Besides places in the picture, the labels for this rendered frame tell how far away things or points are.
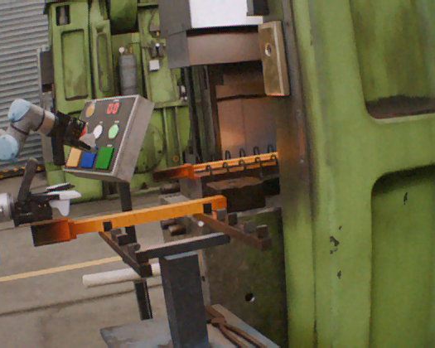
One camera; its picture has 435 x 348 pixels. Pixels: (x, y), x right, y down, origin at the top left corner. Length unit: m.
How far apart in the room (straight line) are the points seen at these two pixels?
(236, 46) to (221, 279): 0.58
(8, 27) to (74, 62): 3.28
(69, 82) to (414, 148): 5.45
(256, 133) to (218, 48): 0.42
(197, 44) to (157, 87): 5.10
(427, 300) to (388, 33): 0.70
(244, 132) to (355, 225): 0.68
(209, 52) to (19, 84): 8.10
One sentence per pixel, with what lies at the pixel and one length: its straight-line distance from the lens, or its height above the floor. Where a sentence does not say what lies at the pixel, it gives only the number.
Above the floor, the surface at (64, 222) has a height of 1.00.
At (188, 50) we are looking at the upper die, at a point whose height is 1.31.
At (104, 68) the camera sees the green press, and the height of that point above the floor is 1.42.
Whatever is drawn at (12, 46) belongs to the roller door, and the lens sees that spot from 9.54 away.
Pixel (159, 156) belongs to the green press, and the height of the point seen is 0.39.
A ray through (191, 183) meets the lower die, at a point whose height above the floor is 0.96.
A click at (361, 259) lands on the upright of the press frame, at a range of 1.29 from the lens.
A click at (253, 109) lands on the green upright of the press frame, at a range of 1.84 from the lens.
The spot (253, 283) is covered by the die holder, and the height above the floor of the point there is 0.73.
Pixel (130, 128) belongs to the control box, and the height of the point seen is 1.09.
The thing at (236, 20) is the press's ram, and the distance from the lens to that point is 1.50.
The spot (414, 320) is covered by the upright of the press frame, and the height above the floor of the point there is 0.58.
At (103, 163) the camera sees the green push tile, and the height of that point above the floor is 0.99.
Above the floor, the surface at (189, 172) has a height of 1.00.
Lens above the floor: 1.25
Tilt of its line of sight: 10 degrees down
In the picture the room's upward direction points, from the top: 6 degrees counter-clockwise
